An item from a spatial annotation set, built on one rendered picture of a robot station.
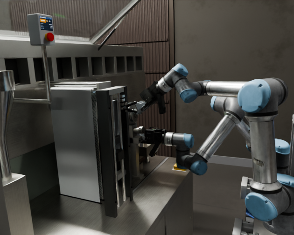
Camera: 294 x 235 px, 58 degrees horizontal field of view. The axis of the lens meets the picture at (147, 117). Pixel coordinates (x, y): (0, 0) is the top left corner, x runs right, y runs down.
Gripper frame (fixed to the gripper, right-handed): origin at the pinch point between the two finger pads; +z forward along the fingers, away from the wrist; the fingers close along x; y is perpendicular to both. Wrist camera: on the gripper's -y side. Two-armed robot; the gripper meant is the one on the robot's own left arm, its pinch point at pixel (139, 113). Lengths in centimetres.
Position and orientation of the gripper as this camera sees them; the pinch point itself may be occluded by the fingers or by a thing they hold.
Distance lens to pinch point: 148.2
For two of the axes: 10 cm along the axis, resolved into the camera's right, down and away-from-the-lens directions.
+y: -6.1, -7.8, 1.0
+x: -4.2, 2.1, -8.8
